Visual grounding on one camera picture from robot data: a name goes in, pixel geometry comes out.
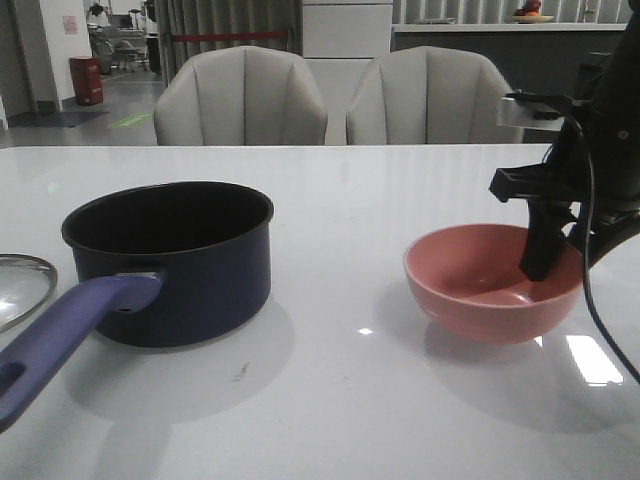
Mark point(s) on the beige chair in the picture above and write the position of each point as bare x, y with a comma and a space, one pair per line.
241, 96
429, 95

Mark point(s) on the red trash bin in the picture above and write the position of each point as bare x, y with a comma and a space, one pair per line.
86, 79

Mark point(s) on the dark blue saucepan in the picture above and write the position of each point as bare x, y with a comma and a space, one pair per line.
158, 266

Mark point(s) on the pink bowl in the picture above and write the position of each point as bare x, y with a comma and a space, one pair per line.
467, 279

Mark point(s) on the white cabinet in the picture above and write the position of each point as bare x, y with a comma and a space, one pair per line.
346, 29

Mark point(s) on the left beige chair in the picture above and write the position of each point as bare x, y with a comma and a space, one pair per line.
241, 96

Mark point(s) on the red barrier belt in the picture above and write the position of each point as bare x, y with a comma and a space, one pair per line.
228, 37

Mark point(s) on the glass lid with blue knob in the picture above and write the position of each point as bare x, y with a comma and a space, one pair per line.
27, 282

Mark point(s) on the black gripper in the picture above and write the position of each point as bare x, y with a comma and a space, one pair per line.
603, 165

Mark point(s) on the grey counter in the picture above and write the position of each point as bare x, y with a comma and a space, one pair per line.
539, 63

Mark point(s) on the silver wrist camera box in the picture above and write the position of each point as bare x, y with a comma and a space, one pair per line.
528, 115

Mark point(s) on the right beige chair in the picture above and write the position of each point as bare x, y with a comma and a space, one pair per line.
429, 95

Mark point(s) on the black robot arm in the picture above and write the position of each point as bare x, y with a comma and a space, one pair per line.
623, 79

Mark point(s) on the fruit plate on counter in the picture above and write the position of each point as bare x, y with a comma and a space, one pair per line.
530, 13

